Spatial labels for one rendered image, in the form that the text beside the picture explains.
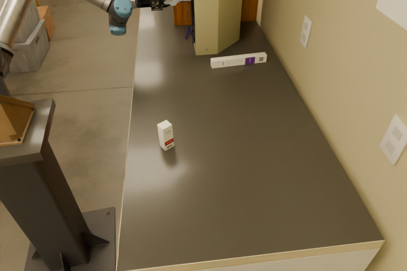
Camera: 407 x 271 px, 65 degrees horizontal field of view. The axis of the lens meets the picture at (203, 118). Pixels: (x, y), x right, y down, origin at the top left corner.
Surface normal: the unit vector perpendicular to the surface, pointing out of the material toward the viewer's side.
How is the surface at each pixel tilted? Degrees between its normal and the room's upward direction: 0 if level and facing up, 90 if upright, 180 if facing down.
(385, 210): 90
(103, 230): 0
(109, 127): 0
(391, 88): 90
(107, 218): 0
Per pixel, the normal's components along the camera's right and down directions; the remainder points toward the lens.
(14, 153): -0.01, -0.76
